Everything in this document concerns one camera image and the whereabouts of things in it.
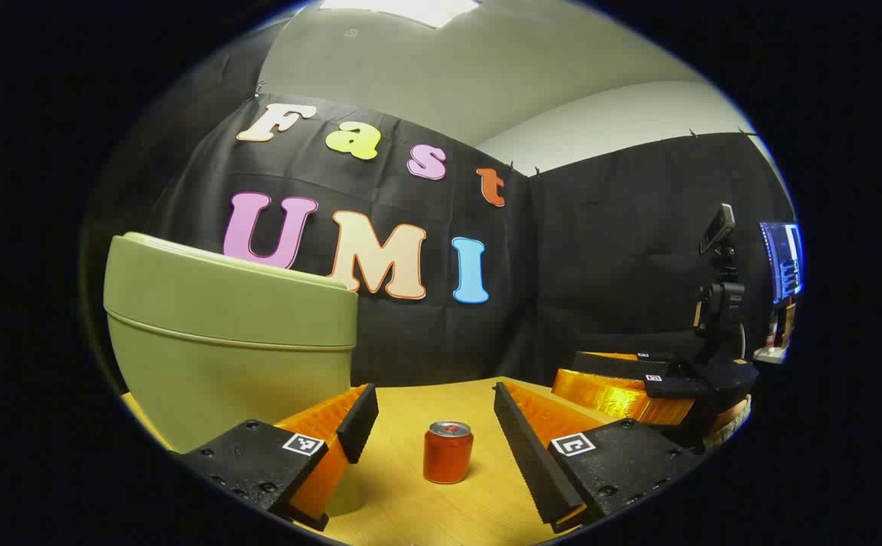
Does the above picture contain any cluttered side desk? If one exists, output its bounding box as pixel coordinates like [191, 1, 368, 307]
[752, 300, 796, 365]

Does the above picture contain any computer monitor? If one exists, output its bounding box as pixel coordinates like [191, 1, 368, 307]
[759, 221, 804, 304]

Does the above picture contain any green desktop garbage bin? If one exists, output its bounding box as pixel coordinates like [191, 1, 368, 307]
[103, 232, 362, 516]

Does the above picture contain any red pop can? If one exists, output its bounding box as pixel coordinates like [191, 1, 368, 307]
[423, 421, 474, 485]

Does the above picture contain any wooden desktop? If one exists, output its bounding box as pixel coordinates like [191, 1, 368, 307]
[121, 377, 714, 546]

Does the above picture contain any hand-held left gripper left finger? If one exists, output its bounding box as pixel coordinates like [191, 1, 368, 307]
[179, 383, 379, 532]

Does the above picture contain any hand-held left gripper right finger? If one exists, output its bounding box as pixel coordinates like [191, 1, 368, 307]
[492, 381, 703, 534]

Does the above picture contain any black backdrop cloth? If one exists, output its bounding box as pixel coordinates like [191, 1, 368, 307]
[80, 95, 798, 388]

